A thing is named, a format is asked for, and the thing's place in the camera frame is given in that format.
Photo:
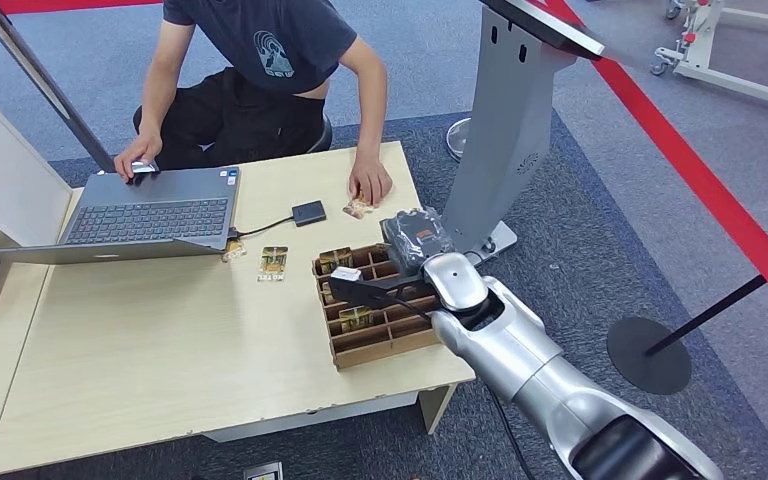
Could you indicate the person's right hand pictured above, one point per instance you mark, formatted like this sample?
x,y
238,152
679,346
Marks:
x,y
137,151

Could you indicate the person's left hand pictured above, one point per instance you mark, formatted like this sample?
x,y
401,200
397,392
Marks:
x,y
371,177

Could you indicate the robot right hand grey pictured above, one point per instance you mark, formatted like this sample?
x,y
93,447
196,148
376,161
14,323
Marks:
x,y
417,238

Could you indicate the person's left forearm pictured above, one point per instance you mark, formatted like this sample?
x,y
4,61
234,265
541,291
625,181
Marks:
x,y
372,112

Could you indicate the person's right forearm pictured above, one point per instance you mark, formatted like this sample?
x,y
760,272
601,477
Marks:
x,y
155,106

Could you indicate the robot right arm silver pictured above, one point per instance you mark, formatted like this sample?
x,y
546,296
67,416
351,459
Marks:
x,y
526,351

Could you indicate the gold green card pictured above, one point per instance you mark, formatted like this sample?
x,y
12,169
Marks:
x,y
234,250
357,210
336,258
355,319
273,263

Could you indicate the black card reader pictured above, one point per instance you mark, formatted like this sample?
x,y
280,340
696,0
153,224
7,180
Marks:
x,y
309,212

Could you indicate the person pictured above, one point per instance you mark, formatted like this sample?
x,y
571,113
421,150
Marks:
x,y
265,40

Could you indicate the small silver device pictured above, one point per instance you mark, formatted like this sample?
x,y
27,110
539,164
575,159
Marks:
x,y
143,166

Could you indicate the grey laptop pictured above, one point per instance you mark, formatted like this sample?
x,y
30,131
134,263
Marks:
x,y
159,185

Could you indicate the black stool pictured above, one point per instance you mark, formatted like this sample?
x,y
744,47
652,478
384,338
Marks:
x,y
323,136

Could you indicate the silver round disc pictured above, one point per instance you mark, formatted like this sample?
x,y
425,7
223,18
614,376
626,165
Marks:
x,y
457,138

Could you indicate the cardboard divider box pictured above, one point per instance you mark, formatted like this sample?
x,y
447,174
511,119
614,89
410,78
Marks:
x,y
384,344

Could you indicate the black slanted pole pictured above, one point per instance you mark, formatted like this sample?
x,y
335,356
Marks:
x,y
46,83

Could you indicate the white box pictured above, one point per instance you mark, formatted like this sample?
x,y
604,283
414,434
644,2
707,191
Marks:
x,y
6,172

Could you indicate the grey kiosk stand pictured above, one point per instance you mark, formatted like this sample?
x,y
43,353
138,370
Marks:
x,y
503,132

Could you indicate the dark grey carpet mat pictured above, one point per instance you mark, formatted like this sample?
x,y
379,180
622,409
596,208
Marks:
x,y
576,265

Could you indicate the white desk leg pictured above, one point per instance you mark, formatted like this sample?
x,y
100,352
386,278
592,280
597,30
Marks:
x,y
436,407

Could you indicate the black stanchion base disc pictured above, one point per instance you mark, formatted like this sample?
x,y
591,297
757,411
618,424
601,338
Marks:
x,y
649,358

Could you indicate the floor socket plate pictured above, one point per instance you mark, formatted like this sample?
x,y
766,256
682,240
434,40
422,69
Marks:
x,y
263,472

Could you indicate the black stanchion pole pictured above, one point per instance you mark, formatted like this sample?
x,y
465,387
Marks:
x,y
722,305

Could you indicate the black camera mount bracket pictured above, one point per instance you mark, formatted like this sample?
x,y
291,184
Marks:
x,y
371,293

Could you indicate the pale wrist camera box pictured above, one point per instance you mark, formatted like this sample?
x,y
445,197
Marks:
x,y
346,274

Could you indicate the white wheeled frame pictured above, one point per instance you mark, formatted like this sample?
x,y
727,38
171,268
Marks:
x,y
708,53

